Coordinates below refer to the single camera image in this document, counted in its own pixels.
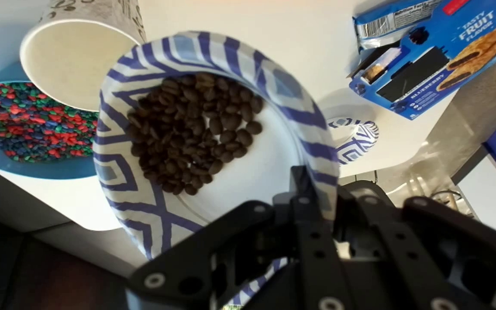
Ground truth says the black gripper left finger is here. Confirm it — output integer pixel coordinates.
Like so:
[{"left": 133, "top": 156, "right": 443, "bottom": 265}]
[{"left": 126, "top": 163, "right": 355, "bottom": 310}]

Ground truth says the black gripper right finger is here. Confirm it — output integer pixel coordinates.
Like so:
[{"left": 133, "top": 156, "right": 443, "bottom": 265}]
[{"left": 338, "top": 178, "right": 496, "bottom": 310}]

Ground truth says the patterned paper cup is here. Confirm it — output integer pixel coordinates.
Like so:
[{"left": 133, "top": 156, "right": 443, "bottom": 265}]
[{"left": 20, "top": 0, "right": 149, "bottom": 113}]

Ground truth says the zebra striped empty bowl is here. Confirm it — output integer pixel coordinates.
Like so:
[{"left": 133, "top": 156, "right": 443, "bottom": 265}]
[{"left": 326, "top": 115, "right": 381, "bottom": 165}]

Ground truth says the blue fruit bar box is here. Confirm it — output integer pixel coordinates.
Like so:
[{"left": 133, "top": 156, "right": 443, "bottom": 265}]
[{"left": 349, "top": 0, "right": 496, "bottom": 122}]

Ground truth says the silver foil wrapper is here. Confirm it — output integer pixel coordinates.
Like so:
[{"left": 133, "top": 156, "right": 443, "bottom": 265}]
[{"left": 352, "top": 0, "right": 435, "bottom": 51}]

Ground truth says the blue bowl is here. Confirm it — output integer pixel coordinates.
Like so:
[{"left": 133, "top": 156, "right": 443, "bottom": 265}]
[{"left": 0, "top": 58, "right": 101, "bottom": 180}]

